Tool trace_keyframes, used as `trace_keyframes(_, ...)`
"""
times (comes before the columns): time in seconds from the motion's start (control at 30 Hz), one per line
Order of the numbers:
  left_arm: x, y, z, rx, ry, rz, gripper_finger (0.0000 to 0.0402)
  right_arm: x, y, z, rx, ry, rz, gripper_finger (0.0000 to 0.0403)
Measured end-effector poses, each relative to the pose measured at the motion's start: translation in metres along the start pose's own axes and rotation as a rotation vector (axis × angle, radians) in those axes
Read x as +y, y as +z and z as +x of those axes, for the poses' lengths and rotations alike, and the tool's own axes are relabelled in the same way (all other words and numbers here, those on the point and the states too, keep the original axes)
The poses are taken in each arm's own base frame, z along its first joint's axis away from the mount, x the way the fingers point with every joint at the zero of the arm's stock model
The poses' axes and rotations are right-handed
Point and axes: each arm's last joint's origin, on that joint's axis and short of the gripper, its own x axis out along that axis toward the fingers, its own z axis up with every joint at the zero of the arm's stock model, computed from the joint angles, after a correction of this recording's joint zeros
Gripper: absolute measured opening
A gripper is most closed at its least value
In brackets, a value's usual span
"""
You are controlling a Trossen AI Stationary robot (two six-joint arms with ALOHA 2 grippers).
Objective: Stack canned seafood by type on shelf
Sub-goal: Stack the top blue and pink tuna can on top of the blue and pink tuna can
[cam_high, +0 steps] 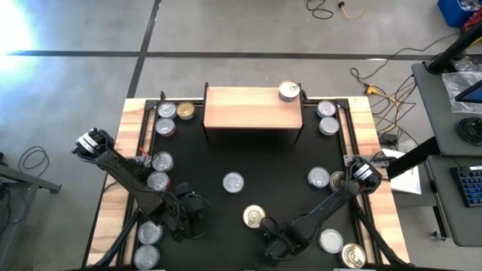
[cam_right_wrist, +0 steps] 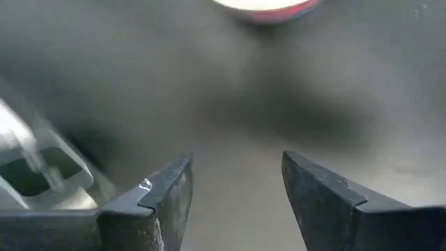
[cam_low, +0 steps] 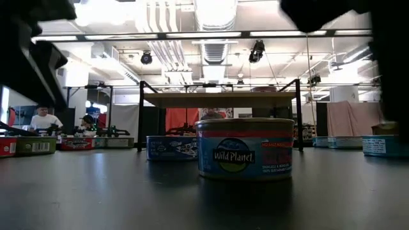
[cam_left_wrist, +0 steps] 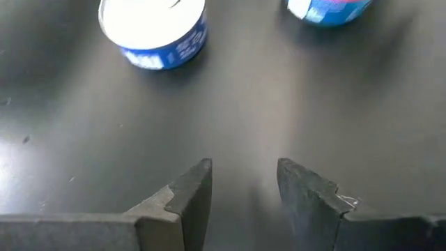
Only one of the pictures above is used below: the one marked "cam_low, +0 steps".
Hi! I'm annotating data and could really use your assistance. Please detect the olive brown bag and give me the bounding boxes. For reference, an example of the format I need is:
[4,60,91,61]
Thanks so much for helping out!
[370,122,400,136]

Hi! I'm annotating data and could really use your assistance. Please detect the red tin can white patch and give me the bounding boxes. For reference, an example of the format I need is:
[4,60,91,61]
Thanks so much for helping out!
[0,136,18,158]

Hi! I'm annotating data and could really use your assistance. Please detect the teal can white text label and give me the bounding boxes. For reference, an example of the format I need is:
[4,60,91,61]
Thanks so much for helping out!
[362,134,402,158]

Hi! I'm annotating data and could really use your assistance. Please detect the red fish-print tin can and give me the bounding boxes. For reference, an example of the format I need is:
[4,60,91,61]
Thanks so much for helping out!
[59,136,96,151]

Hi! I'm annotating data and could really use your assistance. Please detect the orange red curtain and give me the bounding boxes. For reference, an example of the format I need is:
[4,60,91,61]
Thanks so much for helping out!
[165,107,201,134]

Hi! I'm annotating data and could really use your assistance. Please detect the black background rig frame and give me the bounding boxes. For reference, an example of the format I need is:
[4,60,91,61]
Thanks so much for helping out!
[65,83,113,138]

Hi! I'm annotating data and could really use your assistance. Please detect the blue background screen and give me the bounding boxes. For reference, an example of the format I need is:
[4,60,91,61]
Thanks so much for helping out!
[15,105,36,125]

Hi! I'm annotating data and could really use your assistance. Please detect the gold-lidded tin can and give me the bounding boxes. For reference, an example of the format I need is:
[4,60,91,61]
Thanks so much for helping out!
[106,137,135,149]

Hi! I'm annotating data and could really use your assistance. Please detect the green label tin can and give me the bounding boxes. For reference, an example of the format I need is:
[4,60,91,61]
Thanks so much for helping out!
[15,136,58,157]

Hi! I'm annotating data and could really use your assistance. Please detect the silver ventilation duct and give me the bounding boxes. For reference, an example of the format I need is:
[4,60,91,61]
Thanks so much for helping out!
[194,0,239,65]

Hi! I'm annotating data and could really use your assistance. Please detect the white round column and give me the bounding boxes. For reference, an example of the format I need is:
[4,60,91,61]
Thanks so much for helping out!
[330,85,359,103]

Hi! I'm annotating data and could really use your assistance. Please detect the pale teal tin can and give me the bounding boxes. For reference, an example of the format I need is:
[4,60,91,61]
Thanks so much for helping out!
[312,136,330,148]
[327,136,364,150]

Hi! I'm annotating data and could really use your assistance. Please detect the black table mat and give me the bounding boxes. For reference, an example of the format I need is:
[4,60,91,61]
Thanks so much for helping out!
[0,145,409,230]

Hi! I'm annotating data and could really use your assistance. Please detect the black overhead beam light strips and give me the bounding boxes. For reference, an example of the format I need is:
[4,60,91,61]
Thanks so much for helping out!
[31,29,373,42]

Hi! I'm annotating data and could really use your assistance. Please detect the wooden shelf black metal legs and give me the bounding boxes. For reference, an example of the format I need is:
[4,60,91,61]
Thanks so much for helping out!
[137,79,304,153]

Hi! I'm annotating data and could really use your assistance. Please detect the silver can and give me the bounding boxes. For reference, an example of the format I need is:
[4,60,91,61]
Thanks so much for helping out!
[146,135,199,161]

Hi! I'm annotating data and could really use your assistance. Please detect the pink cloth cover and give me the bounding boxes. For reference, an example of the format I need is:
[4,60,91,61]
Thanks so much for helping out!
[326,100,383,139]

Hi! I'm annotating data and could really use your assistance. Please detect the person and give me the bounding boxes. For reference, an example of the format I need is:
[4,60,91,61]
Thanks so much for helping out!
[200,108,226,121]
[29,104,64,135]
[75,114,96,137]

